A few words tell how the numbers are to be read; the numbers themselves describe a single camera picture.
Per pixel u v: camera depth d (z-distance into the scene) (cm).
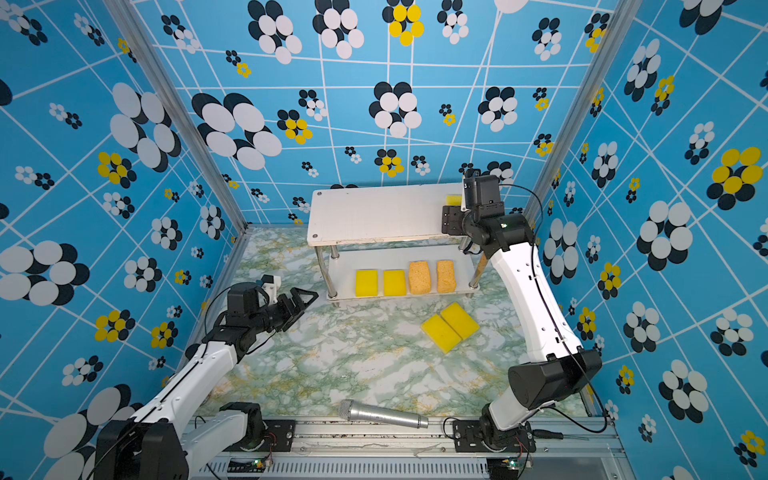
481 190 52
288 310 72
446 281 93
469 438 72
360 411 75
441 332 91
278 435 73
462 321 94
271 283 78
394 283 94
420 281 93
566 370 39
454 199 77
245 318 64
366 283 94
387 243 116
